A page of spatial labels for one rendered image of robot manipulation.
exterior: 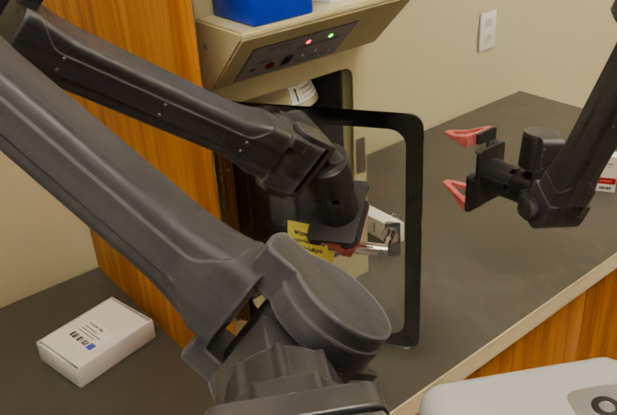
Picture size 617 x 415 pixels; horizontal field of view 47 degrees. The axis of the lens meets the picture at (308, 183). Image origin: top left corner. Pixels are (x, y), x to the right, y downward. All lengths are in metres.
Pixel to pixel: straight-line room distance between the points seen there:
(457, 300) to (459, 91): 0.96
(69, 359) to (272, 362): 0.88
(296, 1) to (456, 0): 1.14
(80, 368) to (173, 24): 0.60
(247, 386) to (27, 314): 1.10
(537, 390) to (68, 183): 0.31
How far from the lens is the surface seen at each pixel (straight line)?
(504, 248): 1.51
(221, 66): 0.98
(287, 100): 1.17
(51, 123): 0.49
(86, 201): 0.48
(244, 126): 0.74
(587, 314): 1.63
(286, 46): 1.01
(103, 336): 1.29
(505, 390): 0.32
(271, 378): 0.39
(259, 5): 0.94
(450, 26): 2.07
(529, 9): 2.36
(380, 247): 1.00
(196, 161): 0.96
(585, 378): 0.34
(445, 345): 1.25
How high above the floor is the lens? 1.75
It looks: 27 degrees down
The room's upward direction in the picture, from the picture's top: 4 degrees counter-clockwise
